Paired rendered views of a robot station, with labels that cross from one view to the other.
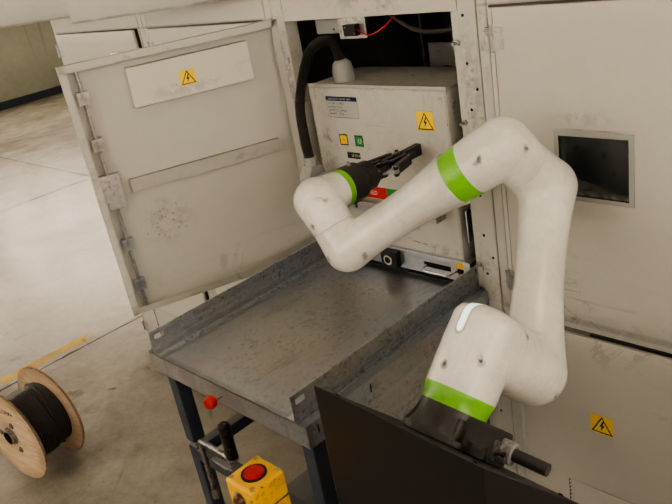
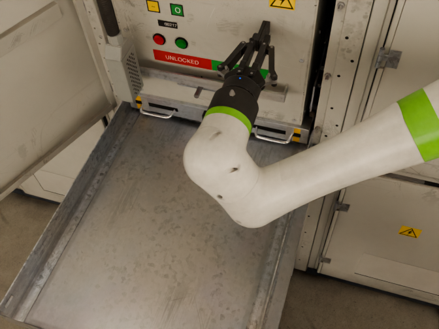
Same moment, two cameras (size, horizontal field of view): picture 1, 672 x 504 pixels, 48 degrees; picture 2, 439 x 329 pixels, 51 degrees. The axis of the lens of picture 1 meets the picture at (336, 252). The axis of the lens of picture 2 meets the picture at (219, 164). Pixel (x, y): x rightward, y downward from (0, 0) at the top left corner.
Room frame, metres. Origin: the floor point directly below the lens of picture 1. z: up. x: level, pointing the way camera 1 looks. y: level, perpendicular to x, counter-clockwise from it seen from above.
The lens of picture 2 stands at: (1.18, 0.23, 1.88)
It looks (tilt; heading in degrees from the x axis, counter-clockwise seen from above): 54 degrees down; 333
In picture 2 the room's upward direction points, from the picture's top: 5 degrees counter-clockwise
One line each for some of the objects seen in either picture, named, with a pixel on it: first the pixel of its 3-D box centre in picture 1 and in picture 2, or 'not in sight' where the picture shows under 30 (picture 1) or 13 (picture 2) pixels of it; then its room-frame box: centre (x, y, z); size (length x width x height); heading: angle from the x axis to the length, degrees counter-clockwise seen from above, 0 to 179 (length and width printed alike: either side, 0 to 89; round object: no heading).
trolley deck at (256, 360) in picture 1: (319, 330); (177, 228); (1.76, 0.08, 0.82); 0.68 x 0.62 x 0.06; 132
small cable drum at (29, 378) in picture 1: (32, 422); not in sight; (2.57, 1.32, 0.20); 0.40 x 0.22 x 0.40; 51
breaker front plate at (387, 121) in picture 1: (382, 173); (209, 46); (1.99, -0.17, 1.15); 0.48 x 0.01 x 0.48; 42
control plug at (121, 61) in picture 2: (317, 192); (125, 67); (2.10, 0.02, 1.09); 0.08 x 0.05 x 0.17; 132
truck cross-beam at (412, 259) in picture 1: (398, 253); (217, 111); (2.00, -0.18, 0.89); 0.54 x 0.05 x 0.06; 42
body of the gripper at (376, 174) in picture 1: (371, 173); (243, 85); (1.76, -0.12, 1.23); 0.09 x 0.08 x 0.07; 132
